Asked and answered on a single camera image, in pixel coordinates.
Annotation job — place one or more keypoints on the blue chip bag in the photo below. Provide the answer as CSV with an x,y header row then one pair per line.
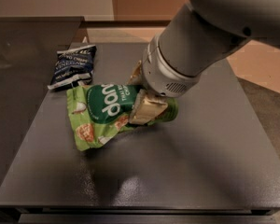
x,y
74,67

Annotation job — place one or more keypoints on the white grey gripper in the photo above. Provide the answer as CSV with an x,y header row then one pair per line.
x,y
160,73

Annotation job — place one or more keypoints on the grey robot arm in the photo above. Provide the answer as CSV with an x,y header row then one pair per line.
x,y
200,34

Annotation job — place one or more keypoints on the green rice chip bag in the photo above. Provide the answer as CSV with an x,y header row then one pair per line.
x,y
99,112

